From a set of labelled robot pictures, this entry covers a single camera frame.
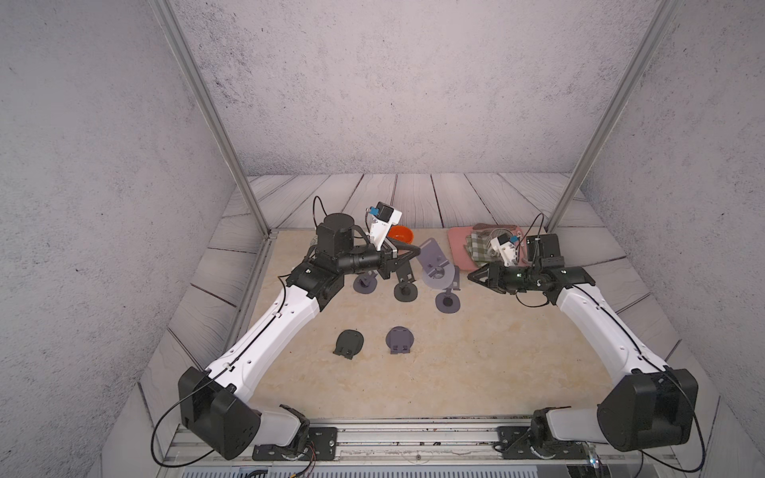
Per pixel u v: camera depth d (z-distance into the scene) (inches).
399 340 36.1
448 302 39.5
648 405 15.7
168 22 27.9
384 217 23.3
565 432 24.1
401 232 45.4
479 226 48.0
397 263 23.3
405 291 41.2
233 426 15.1
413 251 25.9
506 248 29.2
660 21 28.0
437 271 27.8
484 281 28.8
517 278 26.5
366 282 39.2
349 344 35.9
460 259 45.7
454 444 29.3
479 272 30.0
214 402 15.1
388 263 22.9
